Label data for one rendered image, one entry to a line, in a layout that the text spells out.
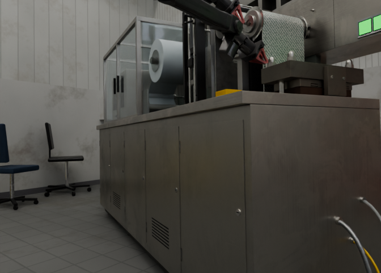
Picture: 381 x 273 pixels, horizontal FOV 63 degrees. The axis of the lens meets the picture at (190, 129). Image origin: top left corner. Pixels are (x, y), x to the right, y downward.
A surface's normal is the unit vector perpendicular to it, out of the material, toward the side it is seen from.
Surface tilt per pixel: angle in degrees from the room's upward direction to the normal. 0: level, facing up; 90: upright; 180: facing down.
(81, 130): 90
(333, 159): 90
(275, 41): 90
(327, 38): 90
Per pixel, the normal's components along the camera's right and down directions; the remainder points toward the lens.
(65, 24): 0.77, -0.03
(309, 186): 0.44, -0.03
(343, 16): -0.90, 0.00
